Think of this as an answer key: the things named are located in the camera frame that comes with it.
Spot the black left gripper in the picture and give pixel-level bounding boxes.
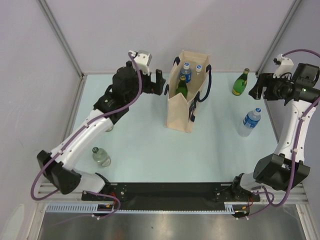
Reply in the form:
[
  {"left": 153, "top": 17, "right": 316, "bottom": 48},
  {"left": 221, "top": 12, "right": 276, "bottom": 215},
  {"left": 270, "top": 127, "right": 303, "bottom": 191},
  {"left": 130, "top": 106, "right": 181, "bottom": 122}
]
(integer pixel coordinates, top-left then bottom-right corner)
[{"left": 125, "top": 60, "right": 165, "bottom": 105}]

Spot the green glass bottle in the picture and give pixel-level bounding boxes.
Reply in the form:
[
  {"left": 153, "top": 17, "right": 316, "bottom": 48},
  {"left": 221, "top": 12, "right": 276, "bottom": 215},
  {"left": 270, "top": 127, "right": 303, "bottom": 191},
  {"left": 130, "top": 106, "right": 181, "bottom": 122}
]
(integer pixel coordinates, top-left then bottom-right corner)
[{"left": 231, "top": 68, "right": 250, "bottom": 96}]

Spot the green bottle orange label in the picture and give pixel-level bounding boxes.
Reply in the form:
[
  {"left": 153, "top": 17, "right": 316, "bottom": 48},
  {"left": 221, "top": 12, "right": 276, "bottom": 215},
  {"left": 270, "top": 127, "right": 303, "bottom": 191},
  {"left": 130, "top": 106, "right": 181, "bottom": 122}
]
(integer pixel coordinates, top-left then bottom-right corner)
[{"left": 175, "top": 76, "right": 188, "bottom": 99}]

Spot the blue label water bottle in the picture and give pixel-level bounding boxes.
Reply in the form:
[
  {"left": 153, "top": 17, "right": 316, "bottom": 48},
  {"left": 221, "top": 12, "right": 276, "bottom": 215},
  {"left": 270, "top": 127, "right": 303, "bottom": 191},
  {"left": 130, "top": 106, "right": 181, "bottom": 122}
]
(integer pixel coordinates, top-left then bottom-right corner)
[
  {"left": 179, "top": 62, "right": 192, "bottom": 83},
  {"left": 238, "top": 107, "right": 262, "bottom": 137}
]

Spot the clear unlabelled water bottle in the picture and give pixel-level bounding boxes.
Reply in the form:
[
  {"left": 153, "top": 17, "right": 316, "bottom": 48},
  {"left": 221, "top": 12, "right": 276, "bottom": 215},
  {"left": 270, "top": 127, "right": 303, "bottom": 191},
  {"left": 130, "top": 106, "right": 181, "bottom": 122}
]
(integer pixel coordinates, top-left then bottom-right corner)
[{"left": 195, "top": 65, "right": 203, "bottom": 77}]

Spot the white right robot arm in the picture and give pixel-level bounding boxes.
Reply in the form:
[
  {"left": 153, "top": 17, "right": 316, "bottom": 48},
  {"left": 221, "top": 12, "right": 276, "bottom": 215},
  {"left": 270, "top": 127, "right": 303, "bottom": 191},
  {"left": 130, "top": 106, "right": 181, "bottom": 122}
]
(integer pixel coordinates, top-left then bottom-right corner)
[{"left": 230, "top": 63, "right": 320, "bottom": 203}]

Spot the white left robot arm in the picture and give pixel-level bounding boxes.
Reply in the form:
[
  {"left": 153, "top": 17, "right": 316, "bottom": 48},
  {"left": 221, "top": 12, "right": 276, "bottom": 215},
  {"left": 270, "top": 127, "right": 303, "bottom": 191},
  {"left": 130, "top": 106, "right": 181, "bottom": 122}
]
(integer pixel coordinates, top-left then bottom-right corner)
[{"left": 36, "top": 61, "right": 166, "bottom": 200}]

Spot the beige canvas tote bag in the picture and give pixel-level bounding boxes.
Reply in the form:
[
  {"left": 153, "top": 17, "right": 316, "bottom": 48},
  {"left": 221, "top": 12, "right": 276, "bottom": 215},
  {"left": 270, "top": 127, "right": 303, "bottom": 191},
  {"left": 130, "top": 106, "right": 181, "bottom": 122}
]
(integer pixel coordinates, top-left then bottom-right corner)
[{"left": 164, "top": 50, "right": 212, "bottom": 133}]

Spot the green bottle yellow label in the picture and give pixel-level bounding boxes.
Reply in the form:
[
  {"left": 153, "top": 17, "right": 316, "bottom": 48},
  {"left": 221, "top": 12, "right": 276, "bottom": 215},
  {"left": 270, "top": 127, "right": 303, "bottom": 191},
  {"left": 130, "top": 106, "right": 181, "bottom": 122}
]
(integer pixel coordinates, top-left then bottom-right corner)
[{"left": 106, "top": 126, "right": 114, "bottom": 132}]

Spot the clear short glass bottle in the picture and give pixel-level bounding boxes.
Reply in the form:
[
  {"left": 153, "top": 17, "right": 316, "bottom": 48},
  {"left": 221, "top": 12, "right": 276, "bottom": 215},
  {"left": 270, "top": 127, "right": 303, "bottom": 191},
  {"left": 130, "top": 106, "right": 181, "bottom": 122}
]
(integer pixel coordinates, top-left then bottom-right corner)
[{"left": 92, "top": 146, "right": 111, "bottom": 168}]

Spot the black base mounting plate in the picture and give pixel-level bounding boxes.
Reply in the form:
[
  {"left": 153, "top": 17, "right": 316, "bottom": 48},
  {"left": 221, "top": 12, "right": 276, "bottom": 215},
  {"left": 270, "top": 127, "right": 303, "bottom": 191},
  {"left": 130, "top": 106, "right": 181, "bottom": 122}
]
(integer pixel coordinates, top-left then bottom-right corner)
[{"left": 82, "top": 181, "right": 261, "bottom": 211}]

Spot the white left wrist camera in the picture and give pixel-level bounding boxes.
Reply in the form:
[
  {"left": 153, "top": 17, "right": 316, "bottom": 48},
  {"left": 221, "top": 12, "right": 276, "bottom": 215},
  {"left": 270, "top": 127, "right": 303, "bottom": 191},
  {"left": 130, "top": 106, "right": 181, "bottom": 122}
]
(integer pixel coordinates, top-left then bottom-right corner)
[{"left": 128, "top": 50, "right": 152, "bottom": 76}]

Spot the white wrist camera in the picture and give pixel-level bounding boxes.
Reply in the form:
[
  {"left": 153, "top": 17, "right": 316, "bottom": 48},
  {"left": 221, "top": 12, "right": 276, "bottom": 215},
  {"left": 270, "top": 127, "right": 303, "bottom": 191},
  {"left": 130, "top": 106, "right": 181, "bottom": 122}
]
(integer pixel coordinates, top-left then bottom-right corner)
[
  {"left": 273, "top": 54, "right": 294, "bottom": 78},
  {"left": 128, "top": 50, "right": 152, "bottom": 76}
]

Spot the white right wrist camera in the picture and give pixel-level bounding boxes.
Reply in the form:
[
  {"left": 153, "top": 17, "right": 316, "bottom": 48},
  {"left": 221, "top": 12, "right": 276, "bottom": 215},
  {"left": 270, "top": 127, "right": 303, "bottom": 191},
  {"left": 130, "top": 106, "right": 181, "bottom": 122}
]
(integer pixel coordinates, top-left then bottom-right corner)
[{"left": 273, "top": 54, "right": 294, "bottom": 78}]

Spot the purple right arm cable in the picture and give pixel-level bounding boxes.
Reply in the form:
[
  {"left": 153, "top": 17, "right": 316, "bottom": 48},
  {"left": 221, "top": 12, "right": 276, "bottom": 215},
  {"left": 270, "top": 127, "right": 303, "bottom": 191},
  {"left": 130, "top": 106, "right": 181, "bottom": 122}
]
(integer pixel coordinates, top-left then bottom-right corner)
[{"left": 234, "top": 48, "right": 320, "bottom": 220}]

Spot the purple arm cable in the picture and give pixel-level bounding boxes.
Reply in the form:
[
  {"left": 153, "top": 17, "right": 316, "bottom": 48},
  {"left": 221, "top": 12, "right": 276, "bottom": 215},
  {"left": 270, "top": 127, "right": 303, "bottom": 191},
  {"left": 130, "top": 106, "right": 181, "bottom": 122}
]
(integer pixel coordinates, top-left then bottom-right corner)
[
  {"left": 30, "top": 51, "right": 145, "bottom": 221},
  {"left": 234, "top": 48, "right": 320, "bottom": 220}
]

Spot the right aluminium frame post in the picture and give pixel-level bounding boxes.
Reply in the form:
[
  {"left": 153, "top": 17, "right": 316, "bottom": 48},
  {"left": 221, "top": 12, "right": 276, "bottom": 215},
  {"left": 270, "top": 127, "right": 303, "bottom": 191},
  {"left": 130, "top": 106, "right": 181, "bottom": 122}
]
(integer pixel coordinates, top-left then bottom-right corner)
[{"left": 255, "top": 0, "right": 302, "bottom": 77}]

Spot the aluminium frame post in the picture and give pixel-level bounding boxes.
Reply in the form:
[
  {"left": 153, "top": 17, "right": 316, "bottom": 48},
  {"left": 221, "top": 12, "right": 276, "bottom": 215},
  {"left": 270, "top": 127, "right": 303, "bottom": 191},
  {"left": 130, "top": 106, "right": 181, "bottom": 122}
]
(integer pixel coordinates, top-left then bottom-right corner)
[
  {"left": 255, "top": 0, "right": 302, "bottom": 77},
  {"left": 36, "top": 0, "right": 84, "bottom": 79}
]

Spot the blue slotted cable duct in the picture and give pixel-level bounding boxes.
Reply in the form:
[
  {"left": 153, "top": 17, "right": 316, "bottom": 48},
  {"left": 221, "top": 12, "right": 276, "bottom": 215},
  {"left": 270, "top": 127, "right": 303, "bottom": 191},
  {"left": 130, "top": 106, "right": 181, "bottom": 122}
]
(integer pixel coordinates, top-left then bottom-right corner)
[{"left": 46, "top": 201, "right": 249, "bottom": 215}]

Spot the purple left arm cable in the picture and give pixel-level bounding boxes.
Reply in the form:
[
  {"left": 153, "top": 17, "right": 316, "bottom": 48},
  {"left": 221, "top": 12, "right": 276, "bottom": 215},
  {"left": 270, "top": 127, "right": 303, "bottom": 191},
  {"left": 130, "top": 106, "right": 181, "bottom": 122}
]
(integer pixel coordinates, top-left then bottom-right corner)
[{"left": 30, "top": 51, "right": 145, "bottom": 221}]

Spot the left aluminium frame post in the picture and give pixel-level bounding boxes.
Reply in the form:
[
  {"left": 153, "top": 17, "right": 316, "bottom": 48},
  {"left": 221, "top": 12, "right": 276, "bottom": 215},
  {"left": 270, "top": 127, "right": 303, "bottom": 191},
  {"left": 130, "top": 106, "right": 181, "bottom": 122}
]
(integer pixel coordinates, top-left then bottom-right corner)
[{"left": 36, "top": 0, "right": 84, "bottom": 79}]

